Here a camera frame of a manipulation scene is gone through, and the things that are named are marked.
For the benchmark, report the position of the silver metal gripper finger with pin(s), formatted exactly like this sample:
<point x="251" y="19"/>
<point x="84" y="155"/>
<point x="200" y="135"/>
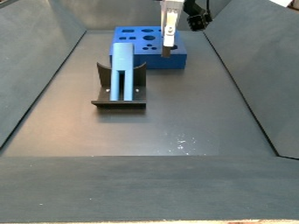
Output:
<point x="171" y="12"/>

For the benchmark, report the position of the light blue square-circle object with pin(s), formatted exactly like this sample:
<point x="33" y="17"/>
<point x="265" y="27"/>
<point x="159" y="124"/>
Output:
<point x="121" y="66"/>

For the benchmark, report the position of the black curved fixture cradle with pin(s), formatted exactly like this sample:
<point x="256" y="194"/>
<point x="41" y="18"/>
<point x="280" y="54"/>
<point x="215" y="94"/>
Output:
<point x="137" y="101"/>

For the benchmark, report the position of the blue foam shape block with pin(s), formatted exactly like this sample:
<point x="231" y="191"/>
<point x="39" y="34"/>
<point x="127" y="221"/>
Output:
<point x="145" y="38"/>

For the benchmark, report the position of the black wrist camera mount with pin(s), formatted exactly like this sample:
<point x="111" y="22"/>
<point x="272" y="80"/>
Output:
<point x="199" y="16"/>

